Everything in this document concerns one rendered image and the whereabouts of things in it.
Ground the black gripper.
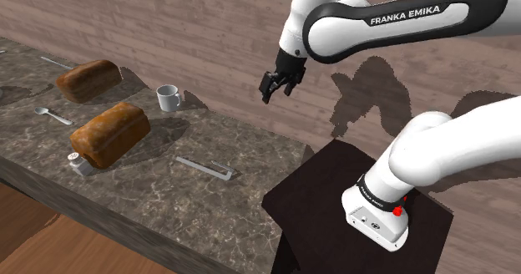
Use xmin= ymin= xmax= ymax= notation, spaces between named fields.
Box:
xmin=258 ymin=48 xmax=308 ymax=105

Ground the grey angled metal tool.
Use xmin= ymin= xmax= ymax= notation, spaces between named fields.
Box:
xmin=175 ymin=155 xmax=236 ymax=182

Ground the white mug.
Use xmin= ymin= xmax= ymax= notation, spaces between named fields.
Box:
xmin=155 ymin=84 xmax=184 ymax=113

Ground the dark robot stand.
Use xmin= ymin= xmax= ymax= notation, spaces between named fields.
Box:
xmin=260 ymin=138 xmax=455 ymax=274

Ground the brown bread loaf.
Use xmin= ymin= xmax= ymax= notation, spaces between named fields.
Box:
xmin=69 ymin=101 xmax=152 ymax=170
xmin=55 ymin=58 xmax=124 ymax=104

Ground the small grey shaker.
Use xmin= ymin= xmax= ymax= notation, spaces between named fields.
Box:
xmin=67 ymin=152 xmax=95 ymax=177

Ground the silver knife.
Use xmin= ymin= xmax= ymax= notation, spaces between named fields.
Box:
xmin=40 ymin=55 xmax=74 ymax=70

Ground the silver spoon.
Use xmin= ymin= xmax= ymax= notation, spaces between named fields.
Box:
xmin=33 ymin=106 xmax=74 ymax=126

